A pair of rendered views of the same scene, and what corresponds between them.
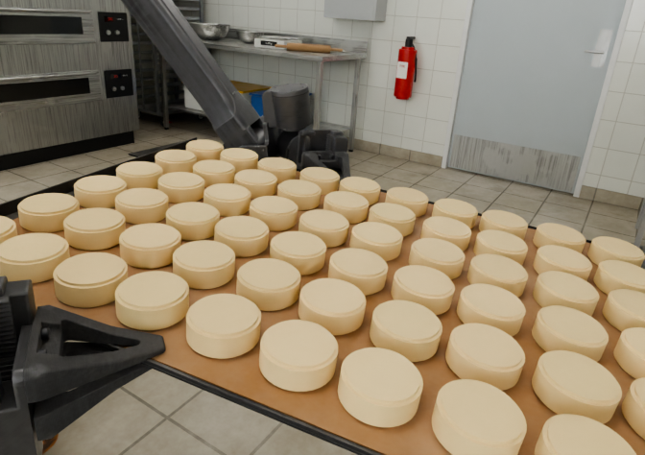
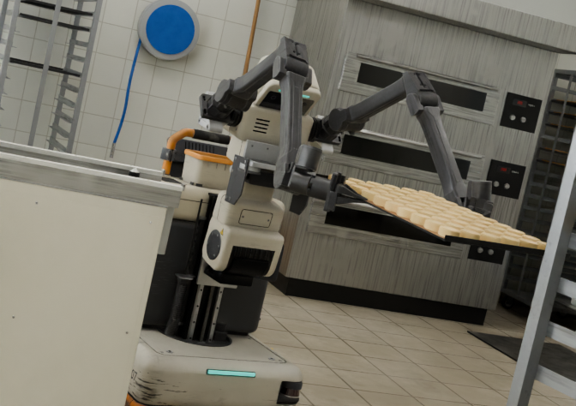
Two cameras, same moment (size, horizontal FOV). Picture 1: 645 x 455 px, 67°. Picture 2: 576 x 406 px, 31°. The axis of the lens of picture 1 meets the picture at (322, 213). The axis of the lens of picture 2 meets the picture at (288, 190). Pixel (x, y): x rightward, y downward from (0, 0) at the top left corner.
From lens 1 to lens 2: 2.41 m
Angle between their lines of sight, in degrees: 41
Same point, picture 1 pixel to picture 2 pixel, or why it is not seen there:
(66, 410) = (343, 199)
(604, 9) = not seen: outside the picture
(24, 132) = (364, 268)
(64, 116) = (412, 264)
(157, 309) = (369, 194)
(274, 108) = (471, 189)
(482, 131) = not seen: outside the picture
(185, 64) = (440, 162)
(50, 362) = (344, 187)
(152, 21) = (431, 140)
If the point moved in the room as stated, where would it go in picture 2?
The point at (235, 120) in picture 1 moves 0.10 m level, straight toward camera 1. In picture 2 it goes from (453, 192) to (441, 191)
